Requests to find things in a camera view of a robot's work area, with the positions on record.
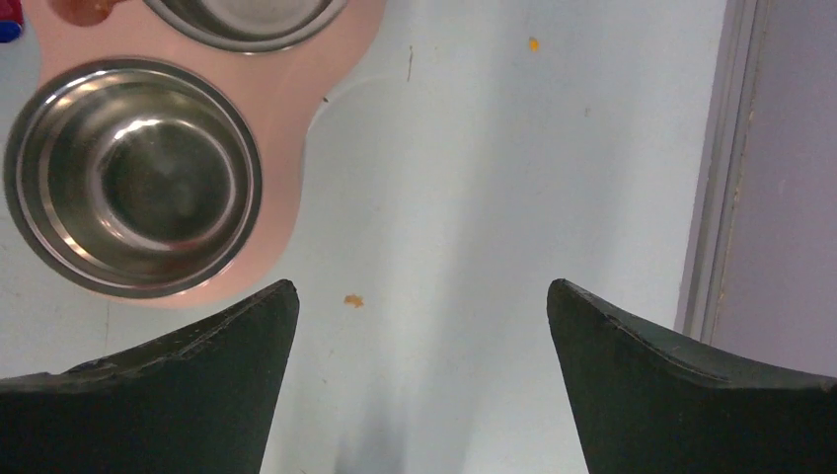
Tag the near steel bowl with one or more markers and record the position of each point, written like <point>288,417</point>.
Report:
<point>132,177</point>

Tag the steel bowl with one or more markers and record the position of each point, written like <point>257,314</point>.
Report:
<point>248,26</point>
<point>132,177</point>

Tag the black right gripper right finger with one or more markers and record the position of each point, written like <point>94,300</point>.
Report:
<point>646,399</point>

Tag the pink double bowl stand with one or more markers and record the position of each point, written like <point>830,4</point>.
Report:
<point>277,93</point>

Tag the orange kibble crumb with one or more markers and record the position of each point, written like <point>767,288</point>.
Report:
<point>354,300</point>

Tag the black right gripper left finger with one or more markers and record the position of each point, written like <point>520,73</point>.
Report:
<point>197,400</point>

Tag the pet food bag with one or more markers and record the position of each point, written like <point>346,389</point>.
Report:
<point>11,20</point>

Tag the far steel bowl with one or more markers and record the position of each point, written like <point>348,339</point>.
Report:
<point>248,26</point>

